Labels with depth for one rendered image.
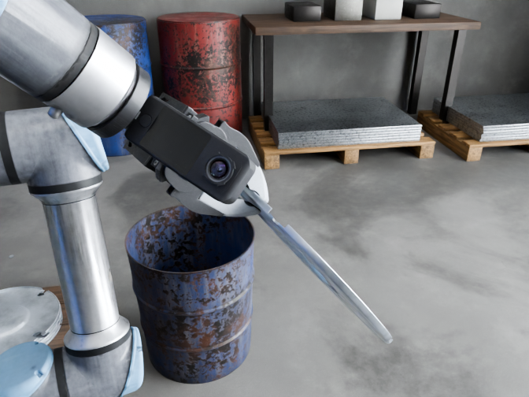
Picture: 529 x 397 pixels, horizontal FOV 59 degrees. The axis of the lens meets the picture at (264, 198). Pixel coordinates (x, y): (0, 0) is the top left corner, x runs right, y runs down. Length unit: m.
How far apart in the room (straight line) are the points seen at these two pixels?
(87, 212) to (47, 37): 0.49
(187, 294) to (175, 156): 1.07
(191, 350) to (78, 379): 0.73
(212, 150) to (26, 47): 0.15
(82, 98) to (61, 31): 0.05
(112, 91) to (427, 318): 1.79
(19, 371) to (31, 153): 0.37
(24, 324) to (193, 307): 0.47
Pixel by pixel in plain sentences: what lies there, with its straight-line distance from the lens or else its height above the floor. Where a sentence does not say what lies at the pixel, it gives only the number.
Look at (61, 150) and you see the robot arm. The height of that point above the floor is 1.03.
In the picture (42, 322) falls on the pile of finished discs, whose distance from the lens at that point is 1.49.
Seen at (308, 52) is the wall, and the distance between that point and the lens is 4.11.
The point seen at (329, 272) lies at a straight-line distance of 0.48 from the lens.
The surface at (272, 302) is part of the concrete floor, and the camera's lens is 2.02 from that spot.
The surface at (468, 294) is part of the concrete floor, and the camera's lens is 2.23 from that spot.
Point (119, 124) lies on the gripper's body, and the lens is 0.41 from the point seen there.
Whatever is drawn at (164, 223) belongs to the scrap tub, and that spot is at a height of 0.42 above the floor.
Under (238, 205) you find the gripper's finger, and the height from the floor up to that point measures 1.06.
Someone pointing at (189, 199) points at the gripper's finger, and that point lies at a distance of 0.47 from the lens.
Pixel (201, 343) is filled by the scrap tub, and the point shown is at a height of 0.19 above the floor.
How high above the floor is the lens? 1.31
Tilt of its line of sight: 28 degrees down
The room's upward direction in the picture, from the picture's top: straight up
